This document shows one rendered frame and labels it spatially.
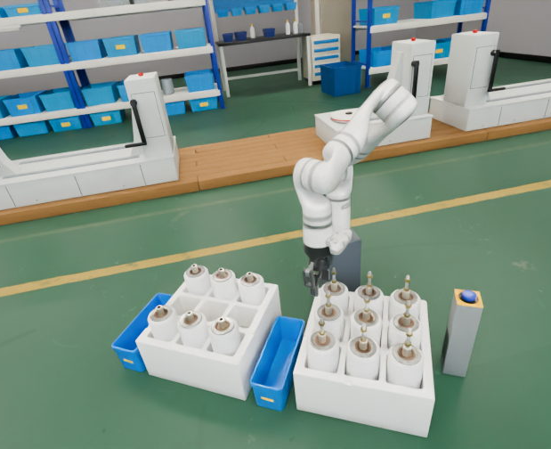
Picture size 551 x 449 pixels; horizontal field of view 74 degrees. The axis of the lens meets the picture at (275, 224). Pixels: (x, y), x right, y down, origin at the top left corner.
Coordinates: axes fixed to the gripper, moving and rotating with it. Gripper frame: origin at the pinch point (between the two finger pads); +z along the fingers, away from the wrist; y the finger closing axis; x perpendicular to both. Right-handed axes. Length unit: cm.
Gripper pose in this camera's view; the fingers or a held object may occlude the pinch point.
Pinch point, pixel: (320, 283)
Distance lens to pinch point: 99.1
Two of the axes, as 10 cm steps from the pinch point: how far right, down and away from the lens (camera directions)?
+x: 8.5, 1.9, -4.8
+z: 0.9, 8.6, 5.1
